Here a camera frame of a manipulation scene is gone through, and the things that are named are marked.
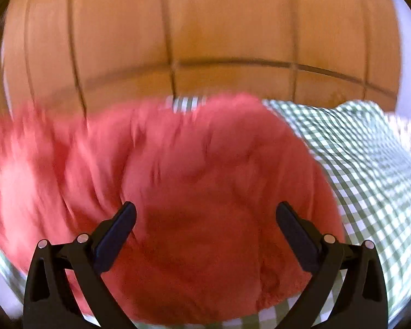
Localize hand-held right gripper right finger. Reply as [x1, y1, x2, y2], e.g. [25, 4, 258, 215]
[276, 202, 388, 329]

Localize green checked bed sheet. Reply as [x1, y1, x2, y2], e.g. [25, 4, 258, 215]
[0, 96, 411, 329]

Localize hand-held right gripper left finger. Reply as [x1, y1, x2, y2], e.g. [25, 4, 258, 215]
[23, 202, 138, 329]

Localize red puffer jacket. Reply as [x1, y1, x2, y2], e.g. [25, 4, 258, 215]
[0, 92, 346, 326]

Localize floral patterned cloth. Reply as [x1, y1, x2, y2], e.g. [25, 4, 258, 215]
[385, 114, 411, 179]

